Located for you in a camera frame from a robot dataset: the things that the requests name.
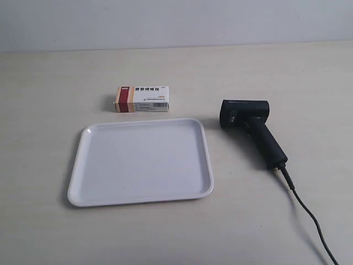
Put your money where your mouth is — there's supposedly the white red medicine box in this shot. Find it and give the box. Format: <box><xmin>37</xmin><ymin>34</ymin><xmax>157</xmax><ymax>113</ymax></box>
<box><xmin>114</xmin><ymin>86</ymin><xmax>169</xmax><ymax>113</ymax></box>

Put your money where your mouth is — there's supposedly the black handheld barcode scanner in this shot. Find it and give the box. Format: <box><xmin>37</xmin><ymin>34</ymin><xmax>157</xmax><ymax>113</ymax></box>
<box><xmin>219</xmin><ymin>99</ymin><xmax>288</xmax><ymax>169</ymax></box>

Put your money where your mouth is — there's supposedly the white rectangular plastic tray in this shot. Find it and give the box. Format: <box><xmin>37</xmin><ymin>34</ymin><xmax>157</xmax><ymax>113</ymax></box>
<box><xmin>67</xmin><ymin>118</ymin><xmax>214</xmax><ymax>207</ymax></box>

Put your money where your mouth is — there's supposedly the black scanner cable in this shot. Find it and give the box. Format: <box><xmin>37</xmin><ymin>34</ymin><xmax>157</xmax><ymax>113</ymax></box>
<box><xmin>273</xmin><ymin>163</ymin><xmax>340</xmax><ymax>265</ymax></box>

